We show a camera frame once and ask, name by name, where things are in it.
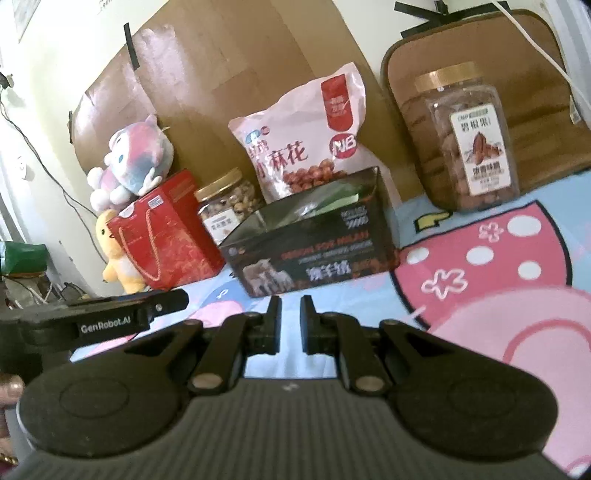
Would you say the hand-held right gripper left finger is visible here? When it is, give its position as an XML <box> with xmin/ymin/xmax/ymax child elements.
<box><xmin>122</xmin><ymin>295</ymin><xmax>282</xmax><ymax>398</ymax></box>

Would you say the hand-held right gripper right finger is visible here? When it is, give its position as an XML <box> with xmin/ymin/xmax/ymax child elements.
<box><xmin>300</xmin><ymin>295</ymin><xmax>462</xmax><ymax>398</ymax></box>

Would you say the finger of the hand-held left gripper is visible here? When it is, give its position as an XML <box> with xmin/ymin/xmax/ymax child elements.
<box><xmin>144</xmin><ymin>290</ymin><xmax>190</xmax><ymax>319</ymax></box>

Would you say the black cardboard box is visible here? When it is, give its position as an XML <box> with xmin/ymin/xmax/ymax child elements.
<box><xmin>219</xmin><ymin>166</ymin><xmax>400</xmax><ymax>298</ymax></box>

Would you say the person's left hand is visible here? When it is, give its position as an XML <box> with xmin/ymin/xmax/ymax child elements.
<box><xmin>0</xmin><ymin>374</ymin><xmax>25</xmax><ymax>464</ymax></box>

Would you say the dark clutter pile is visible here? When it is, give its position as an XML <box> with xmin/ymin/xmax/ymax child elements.
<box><xmin>0</xmin><ymin>272</ymin><xmax>93</xmax><ymax>315</ymax></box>

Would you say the red gift box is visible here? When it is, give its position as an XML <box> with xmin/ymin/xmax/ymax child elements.
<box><xmin>106</xmin><ymin>168</ymin><xmax>227</xmax><ymax>291</ymax></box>

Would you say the yellow plush duck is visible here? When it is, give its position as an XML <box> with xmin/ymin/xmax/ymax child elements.
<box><xmin>95</xmin><ymin>209</ymin><xmax>146</xmax><ymax>294</ymax></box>

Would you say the green bag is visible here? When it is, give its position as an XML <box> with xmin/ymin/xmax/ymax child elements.
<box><xmin>0</xmin><ymin>241</ymin><xmax>49</xmax><ymax>278</ymax></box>

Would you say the small gold-lid nut jar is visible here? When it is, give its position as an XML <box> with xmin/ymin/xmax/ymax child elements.
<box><xmin>194</xmin><ymin>167</ymin><xmax>259</xmax><ymax>245</ymax></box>

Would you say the pink and blue plush toy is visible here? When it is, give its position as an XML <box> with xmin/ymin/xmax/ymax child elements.
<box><xmin>88</xmin><ymin>114</ymin><xmax>175</xmax><ymax>210</ymax></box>

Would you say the printed blanket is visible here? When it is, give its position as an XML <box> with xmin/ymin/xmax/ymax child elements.
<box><xmin>69</xmin><ymin>171</ymin><xmax>591</xmax><ymax>478</ymax></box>

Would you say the pink snack bag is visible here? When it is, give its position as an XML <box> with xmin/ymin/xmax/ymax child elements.
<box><xmin>228</xmin><ymin>62</ymin><xmax>402</xmax><ymax>206</ymax></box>

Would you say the brown cardboard sheet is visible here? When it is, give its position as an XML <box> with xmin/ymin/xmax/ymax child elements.
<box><xmin>69</xmin><ymin>0</ymin><xmax>402</xmax><ymax>204</ymax></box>

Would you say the large clear nut jar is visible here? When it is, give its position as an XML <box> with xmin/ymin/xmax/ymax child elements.
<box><xmin>399</xmin><ymin>62</ymin><xmax>520</xmax><ymax>213</ymax></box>

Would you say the brown cushion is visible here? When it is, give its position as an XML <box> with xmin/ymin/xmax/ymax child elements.
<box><xmin>381</xmin><ymin>9</ymin><xmax>591</xmax><ymax>204</ymax></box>

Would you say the black wall cable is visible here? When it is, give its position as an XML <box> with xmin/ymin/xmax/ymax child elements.
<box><xmin>0</xmin><ymin>71</ymin><xmax>107</xmax><ymax>241</ymax></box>

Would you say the white cable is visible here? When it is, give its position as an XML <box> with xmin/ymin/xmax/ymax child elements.
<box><xmin>492</xmin><ymin>0</ymin><xmax>585</xmax><ymax>125</ymax></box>

